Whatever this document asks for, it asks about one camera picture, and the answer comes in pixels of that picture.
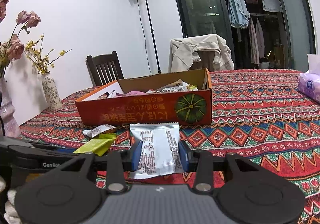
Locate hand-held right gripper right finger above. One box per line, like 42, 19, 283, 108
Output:
179, 140, 262, 193

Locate pale pink robe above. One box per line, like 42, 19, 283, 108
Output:
255, 21, 265, 58
248, 18, 259, 65

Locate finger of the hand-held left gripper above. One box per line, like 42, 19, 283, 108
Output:
15, 152, 84, 168
30, 145, 78, 154

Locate pink glitter vase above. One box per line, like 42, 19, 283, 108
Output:
0, 78, 21, 138

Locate light brown wooden chair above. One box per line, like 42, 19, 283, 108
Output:
191, 51, 220, 71

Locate dark wooden chair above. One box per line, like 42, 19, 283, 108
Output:
86, 51, 125, 87

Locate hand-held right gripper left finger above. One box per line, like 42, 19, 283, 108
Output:
59, 139, 143, 194

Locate person's left hand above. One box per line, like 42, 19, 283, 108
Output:
0, 176, 18, 224

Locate orange cardboard box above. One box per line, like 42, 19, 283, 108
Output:
75, 68, 213, 127

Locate gold white cracker packet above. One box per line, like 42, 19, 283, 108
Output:
155, 79, 190, 93

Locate pink artificial flowers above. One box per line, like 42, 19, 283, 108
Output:
0, 0, 42, 78

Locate white black-print snack packet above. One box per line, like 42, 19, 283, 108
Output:
129, 123, 183, 179

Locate beige jacket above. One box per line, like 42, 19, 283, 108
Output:
169, 34, 235, 73

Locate yellow flower branches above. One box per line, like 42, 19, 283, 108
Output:
24, 35, 73, 75

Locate silver white snack packet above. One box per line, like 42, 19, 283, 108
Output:
82, 124, 120, 138

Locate purple tissue pack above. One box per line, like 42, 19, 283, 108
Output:
297, 54, 320, 103

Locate floral white vase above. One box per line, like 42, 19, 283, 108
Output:
41, 72, 63, 111

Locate light blue shirt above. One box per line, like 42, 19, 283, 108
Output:
226, 0, 251, 29

